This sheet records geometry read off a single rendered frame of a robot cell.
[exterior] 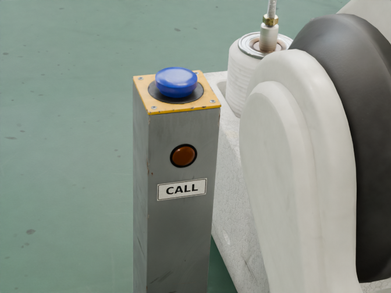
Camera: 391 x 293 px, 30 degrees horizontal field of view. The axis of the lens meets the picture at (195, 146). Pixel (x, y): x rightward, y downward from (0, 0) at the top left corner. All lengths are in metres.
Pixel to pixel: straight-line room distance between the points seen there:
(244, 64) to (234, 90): 0.04
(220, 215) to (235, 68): 0.19
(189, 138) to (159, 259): 0.15
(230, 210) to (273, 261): 0.51
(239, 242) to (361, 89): 0.56
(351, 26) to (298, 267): 0.12
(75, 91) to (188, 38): 0.31
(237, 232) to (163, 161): 0.22
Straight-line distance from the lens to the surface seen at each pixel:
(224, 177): 0.90
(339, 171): 0.34
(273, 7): 0.91
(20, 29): 1.57
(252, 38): 0.95
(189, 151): 0.69
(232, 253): 0.92
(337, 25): 0.38
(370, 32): 0.36
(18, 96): 1.33
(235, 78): 0.92
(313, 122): 0.34
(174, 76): 0.69
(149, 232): 0.74
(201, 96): 0.69
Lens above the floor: 0.66
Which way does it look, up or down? 34 degrees down
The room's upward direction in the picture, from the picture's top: 3 degrees clockwise
